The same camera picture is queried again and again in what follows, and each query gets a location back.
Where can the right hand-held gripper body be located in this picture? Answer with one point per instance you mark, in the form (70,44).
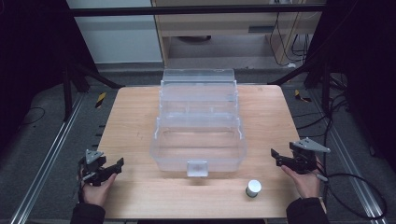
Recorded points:
(303,157)

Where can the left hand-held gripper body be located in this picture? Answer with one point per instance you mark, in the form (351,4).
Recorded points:
(92,168)

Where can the small white round container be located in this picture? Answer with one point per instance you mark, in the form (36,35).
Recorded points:
(253,188)

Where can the clear plastic storage box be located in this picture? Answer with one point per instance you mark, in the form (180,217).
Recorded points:
(198,123)

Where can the person's left hand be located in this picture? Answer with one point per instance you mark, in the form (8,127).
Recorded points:
(96,191)

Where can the person's right hand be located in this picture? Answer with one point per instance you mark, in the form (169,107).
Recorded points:
(303,182)

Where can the yellow black striped tape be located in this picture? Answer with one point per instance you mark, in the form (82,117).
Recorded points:
(301,96)
(100,100)

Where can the black metal stand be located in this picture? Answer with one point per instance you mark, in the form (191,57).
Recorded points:
(77,84)
(314,74)

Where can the white cabinet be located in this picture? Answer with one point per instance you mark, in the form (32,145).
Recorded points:
(115,34)

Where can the wooden desk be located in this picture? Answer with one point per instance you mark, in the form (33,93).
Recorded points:
(224,28)

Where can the black horizontal bar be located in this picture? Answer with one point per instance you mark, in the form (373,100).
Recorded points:
(196,10)

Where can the aluminium floor rail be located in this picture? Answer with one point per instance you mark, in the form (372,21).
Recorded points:
(46,158)
(348,158)

